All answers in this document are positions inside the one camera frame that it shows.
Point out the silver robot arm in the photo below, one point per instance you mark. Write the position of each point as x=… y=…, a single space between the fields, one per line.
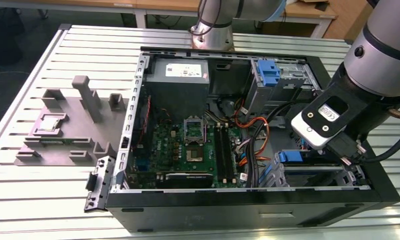
x=387 y=50

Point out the grey metal drive cage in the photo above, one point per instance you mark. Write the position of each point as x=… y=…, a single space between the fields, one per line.
x=280 y=92

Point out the blue drive carrier latch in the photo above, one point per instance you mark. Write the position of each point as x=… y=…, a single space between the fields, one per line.
x=268 y=72

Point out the wooden cabinet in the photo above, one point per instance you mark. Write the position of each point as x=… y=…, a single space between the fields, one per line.
x=347 y=20

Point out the black RAM slot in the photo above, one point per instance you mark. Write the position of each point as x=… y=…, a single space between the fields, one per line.
x=222 y=152
x=230 y=152

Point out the CPU socket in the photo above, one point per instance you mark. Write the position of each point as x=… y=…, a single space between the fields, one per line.
x=196 y=153

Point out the grey power supply unit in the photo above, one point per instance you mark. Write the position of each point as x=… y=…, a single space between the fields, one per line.
x=176 y=95

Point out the black PC case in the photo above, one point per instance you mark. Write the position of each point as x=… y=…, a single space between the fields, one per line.
x=220 y=210

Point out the black graphics card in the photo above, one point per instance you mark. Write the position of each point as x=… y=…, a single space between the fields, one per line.
x=187 y=181

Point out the green motherboard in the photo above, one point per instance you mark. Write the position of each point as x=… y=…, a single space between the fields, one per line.
x=167 y=150

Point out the grey parts rack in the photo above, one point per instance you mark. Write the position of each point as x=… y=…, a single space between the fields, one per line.
x=80 y=130

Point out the green RAM stick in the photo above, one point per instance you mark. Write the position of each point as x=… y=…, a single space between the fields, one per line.
x=57 y=142

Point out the silver CPU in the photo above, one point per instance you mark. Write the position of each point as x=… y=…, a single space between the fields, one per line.
x=49 y=124

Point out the black office chair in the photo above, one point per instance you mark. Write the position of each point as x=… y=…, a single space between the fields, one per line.
x=7 y=37

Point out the wooden desk white frame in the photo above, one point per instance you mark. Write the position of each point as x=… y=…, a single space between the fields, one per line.
x=308 y=13

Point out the grey card retention bracket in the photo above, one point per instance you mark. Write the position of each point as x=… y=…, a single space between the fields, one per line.
x=101 y=180

